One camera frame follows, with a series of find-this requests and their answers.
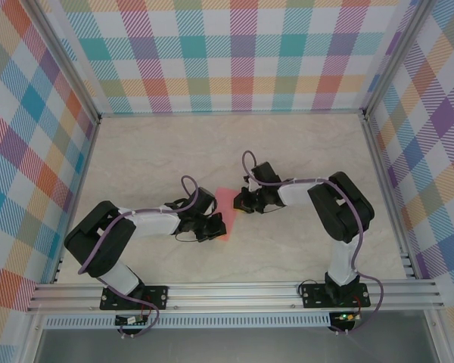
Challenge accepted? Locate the pink cloth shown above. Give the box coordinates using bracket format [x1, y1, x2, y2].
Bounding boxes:
[214, 187, 244, 242]

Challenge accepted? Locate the grey metal panel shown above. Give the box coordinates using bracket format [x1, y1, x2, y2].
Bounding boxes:
[33, 327, 440, 363]

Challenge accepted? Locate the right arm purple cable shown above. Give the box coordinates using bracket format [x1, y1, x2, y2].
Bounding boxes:
[241, 150, 385, 337]

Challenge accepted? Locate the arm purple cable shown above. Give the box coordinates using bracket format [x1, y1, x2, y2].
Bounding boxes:
[241, 150, 385, 337]
[77, 175, 201, 339]

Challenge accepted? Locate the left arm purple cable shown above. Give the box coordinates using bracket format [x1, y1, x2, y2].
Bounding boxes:
[77, 175, 201, 339]

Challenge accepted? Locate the aluminium mounting rail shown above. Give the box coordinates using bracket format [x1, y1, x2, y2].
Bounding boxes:
[25, 278, 446, 314]

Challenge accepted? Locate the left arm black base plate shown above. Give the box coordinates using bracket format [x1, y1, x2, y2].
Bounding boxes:
[99, 285, 170, 312]

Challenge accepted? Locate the aluminium back floor rail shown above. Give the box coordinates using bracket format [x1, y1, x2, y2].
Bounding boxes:
[98, 109, 366, 119]

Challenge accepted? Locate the slotted grey cable duct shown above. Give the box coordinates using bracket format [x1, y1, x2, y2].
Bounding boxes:
[44, 315, 333, 329]

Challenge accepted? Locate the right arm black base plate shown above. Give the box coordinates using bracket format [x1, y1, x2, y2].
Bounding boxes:
[300, 282, 372, 309]

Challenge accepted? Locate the aluminium side floor rail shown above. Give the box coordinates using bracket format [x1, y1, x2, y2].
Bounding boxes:
[362, 114, 418, 280]
[51, 117, 101, 284]

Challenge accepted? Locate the aluminium corner post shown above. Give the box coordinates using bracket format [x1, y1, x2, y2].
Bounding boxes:
[22, 0, 102, 125]
[362, 0, 438, 119]

